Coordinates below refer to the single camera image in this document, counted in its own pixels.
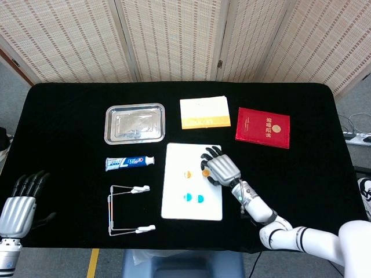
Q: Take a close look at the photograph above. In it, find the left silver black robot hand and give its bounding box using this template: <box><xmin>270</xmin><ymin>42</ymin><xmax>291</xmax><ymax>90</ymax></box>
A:
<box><xmin>0</xmin><ymin>170</ymin><xmax>57</xmax><ymax>240</ymax></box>

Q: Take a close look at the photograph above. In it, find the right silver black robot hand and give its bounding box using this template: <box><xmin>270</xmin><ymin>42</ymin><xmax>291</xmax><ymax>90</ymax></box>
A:
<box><xmin>199</xmin><ymin>145</ymin><xmax>242</xmax><ymax>188</ymax></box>

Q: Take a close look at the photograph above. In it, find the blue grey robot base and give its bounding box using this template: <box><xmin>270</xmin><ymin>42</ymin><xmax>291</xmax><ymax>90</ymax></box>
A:
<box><xmin>121</xmin><ymin>248</ymin><xmax>246</xmax><ymax>278</ymax></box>

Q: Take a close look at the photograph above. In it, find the red certificate book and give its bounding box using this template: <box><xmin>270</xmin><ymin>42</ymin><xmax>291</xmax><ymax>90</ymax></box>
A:
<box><xmin>235</xmin><ymin>107</ymin><xmax>291</xmax><ymax>149</ymax></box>

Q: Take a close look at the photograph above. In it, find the white magnetic board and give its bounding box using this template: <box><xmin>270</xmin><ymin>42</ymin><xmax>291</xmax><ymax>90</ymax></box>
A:
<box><xmin>161</xmin><ymin>142</ymin><xmax>224</xmax><ymax>221</ymax></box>

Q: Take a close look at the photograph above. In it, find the white yellow Lexicon booklet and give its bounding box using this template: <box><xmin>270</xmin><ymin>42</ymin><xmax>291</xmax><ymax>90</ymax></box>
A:
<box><xmin>179</xmin><ymin>95</ymin><xmax>232</xmax><ymax>130</ymax></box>

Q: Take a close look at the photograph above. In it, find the black object at table side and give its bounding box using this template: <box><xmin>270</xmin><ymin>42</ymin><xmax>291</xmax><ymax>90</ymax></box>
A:
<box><xmin>0</xmin><ymin>127</ymin><xmax>12</xmax><ymax>159</ymax></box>

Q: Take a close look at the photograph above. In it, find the blue white toothpaste tube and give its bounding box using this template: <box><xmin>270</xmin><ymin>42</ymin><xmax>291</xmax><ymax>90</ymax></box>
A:
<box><xmin>105</xmin><ymin>155</ymin><xmax>155</xmax><ymax>172</ymax></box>

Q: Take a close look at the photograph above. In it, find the stainless steel rectangular tray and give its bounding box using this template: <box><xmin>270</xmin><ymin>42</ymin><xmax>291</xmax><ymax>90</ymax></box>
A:
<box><xmin>104</xmin><ymin>103</ymin><xmax>166</xmax><ymax>145</ymax></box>

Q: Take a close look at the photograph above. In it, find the black tablecloth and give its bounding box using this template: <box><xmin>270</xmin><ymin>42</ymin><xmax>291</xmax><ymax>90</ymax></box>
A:
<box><xmin>0</xmin><ymin>82</ymin><xmax>371</xmax><ymax>255</ymax></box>

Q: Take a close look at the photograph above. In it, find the woven folding screen panel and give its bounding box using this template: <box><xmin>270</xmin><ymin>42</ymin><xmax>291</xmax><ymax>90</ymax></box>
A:
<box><xmin>216</xmin><ymin>0</ymin><xmax>292</xmax><ymax>83</ymax></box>
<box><xmin>260</xmin><ymin>0</ymin><xmax>371</xmax><ymax>96</ymax></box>
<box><xmin>0</xmin><ymin>0</ymin><xmax>137</xmax><ymax>85</ymax></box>
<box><xmin>114</xmin><ymin>0</ymin><xmax>231</xmax><ymax>82</ymax></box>

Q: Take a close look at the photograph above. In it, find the white power strip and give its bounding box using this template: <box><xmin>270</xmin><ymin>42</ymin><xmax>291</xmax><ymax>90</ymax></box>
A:
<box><xmin>343</xmin><ymin>131</ymin><xmax>371</xmax><ymax>146</ymax></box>

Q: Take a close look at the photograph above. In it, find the white black sneaker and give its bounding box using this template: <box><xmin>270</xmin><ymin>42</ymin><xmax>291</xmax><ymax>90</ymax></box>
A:
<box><xmin>357</xmin><ymin>177</ymin><xmax>371</xmax><ymax>222</ymax></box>

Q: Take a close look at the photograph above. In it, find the grey floor cable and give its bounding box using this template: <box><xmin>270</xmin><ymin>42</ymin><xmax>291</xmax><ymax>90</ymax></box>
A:
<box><xmin>339</xmin><ymin>112</ymin><xmax>371</xmax><ymax>137</ymax></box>

